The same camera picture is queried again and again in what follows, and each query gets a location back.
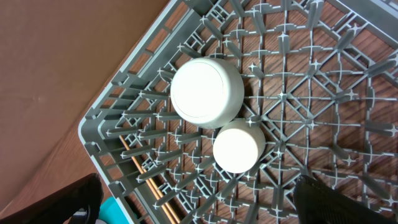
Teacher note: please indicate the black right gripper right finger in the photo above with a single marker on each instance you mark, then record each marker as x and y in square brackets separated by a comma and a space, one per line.
[315, 203]

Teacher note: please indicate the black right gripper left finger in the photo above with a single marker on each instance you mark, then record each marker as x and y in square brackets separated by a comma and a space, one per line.
[78, 202]

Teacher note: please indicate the wooden chopstick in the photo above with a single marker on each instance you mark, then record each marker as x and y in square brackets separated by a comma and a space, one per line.
[161, 196]
[140, 169]

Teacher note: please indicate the white plastic cup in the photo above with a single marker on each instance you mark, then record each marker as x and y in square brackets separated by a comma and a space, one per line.
[238, 146]

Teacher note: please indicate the grey plastic bowl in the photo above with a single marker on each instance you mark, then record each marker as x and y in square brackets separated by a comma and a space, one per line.
[207, 92]

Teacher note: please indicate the grey dishwasher rack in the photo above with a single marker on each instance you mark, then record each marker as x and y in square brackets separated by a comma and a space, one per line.
[320, 80]

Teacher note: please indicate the teal plastic tray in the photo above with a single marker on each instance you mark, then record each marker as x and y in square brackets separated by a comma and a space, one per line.
[111, 213]

